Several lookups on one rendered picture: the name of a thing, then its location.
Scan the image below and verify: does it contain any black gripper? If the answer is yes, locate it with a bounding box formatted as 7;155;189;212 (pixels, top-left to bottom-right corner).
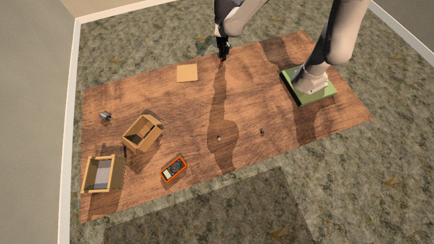
216;36;231;61

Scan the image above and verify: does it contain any orange flat mat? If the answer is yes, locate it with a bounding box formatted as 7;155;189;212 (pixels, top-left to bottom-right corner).
177;64;198;82

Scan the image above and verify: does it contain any orange digital multimeter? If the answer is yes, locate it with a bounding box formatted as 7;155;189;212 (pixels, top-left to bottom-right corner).
160;157;188;182

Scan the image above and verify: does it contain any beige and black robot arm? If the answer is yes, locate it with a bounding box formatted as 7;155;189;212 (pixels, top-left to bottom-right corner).
214;0;371;95

